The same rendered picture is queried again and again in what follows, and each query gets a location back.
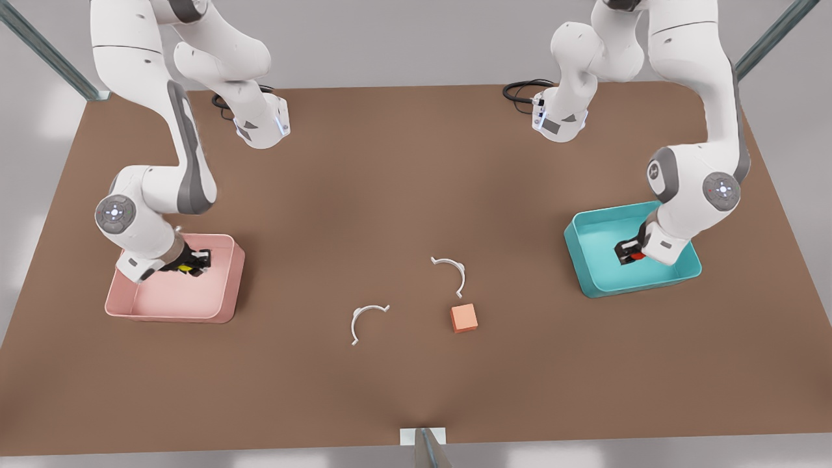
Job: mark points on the silver frame post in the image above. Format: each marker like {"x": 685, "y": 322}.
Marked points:
{"x": 49, "y": 49}
{"x": 424, "y": 447}
{"x": 773, "y": 36}

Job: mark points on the blue storage box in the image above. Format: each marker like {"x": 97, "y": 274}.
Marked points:
{"x": 624, "y": 260}

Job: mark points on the orange cube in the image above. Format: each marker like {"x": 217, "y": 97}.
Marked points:
{"x": 464, "y": 318}

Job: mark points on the white curved clip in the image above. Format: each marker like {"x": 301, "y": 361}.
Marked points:
{"x": 454, "y": 271}
{"x": 366, "y": 320}

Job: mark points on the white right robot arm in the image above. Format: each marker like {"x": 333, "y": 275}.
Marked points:
{"x": 148, "y": 188}

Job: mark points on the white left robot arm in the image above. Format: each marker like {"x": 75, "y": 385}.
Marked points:
{"x": 690, "y": 188}

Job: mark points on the pink storage box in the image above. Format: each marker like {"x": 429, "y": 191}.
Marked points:
{"x": 179, "y": 292}

